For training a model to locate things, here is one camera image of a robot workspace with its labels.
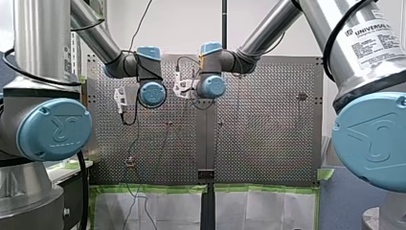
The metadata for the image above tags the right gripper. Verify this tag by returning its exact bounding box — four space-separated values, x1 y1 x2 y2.
191 95 215 107

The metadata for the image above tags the black pole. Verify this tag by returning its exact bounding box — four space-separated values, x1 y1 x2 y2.
221 0 229 50

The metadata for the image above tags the black panel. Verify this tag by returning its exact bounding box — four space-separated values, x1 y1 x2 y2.
56 172 91 230

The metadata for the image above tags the grey board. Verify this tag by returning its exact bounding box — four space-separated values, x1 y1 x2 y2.
318 167 390 230

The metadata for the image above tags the black cable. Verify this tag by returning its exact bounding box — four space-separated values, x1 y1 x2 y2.
322 0 379 82
76 150 90 230
128 0 154 52
1 47 84 88

